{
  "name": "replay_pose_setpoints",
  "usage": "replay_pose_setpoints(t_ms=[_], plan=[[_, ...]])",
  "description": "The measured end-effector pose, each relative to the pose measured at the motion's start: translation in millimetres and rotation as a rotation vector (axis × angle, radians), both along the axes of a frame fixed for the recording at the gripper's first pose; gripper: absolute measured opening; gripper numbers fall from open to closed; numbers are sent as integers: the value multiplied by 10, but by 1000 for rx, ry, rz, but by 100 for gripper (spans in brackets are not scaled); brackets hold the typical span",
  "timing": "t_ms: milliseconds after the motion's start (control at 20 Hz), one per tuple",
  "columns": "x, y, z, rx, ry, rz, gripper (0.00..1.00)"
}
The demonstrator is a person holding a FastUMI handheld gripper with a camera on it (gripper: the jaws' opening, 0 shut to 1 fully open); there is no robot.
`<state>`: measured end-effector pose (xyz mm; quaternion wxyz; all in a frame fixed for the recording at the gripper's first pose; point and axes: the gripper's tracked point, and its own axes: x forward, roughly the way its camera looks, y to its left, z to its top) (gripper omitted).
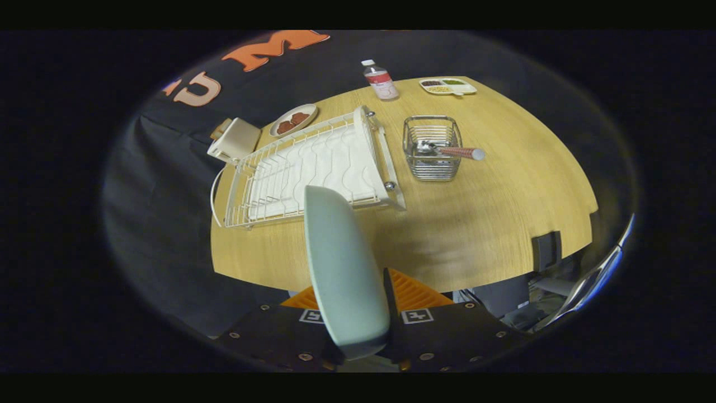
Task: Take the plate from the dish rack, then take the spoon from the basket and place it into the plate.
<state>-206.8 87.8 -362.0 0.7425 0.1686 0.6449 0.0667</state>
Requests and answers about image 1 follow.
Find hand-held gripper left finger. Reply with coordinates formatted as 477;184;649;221
215;285;343;373

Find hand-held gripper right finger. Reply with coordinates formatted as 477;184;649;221
383;268;529;373

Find light green plate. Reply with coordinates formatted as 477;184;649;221
304;185;391;360

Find metal wire basket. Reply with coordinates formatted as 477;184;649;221
403;115;463;182

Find white wire dish rack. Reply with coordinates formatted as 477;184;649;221
224;105;407;229

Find spoon with pink handle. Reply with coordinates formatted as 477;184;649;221
417;140;486;162

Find beige plate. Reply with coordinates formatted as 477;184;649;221
269;104;319;138

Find black table edge clamp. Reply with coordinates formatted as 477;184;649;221
531;231;563;273

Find white toaster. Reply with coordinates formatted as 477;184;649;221
207;118;262;164

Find shiny curved metal bar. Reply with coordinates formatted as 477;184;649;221
531;214;636;332

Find clear plastic water bottle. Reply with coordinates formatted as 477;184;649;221
361;59;400;101

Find white divided tray with beans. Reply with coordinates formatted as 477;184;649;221
419;77;478;96

